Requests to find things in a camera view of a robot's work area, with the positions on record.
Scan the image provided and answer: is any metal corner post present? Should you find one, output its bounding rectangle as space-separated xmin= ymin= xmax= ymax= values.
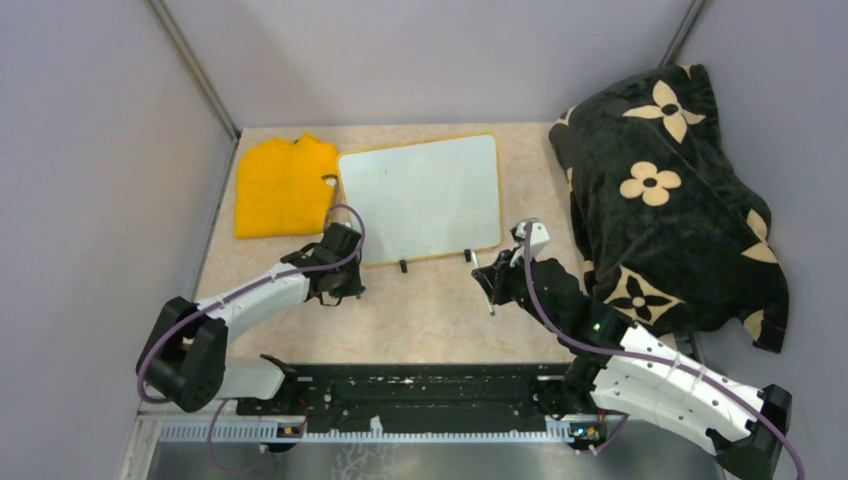
xmin=143 ymin=0 xmax=241 ymax=141
xmin=658 ymin=0 xmax=710 ymax=68

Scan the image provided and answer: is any yellow folded sweatshirt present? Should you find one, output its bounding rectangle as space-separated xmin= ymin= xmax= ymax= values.
xmin=234 ymin=133 xmax=339 ymax=239

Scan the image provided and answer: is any whiteboard with yellow frame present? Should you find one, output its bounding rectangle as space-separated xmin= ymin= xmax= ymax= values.
xmin=337 ymin=133 xmax=503 ymax=266

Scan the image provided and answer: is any left metal corner post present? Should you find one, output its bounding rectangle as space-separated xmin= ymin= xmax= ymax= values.
xmin=143 ymin=0 xmax=241 ymax=141

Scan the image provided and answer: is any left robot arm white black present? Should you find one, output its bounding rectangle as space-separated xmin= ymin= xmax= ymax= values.
xmin=136 ymin=222 xmax=365 ymax=414

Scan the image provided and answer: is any white marker pen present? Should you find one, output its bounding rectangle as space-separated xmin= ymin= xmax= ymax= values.
xmin=466 ymin=250 xmax=495 ymax=317

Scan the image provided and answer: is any right metal corner post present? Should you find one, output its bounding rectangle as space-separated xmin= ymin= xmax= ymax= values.
xmin=658 ymin=0 xmax=710 ymax=68

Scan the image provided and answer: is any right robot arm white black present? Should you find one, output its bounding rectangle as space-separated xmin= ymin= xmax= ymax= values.
xmin=471 ymin=250 xmax=806 ymax=479

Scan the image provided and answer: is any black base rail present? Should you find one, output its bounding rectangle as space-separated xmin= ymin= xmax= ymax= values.
xmin=233 ymin=363 xmax=616 ymax=440

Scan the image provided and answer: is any black floral blanket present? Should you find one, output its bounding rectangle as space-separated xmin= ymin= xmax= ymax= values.
xmin=548 ymin=64 xmax=790 ymax=354

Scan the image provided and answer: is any white slotted cable duct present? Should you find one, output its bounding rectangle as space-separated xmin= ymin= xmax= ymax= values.
xmin=159 ymin=417 xmax=575 ymax=444

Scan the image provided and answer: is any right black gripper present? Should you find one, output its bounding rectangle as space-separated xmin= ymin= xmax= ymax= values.
xmin=474 ymin=245 xmax=561 ymax=332

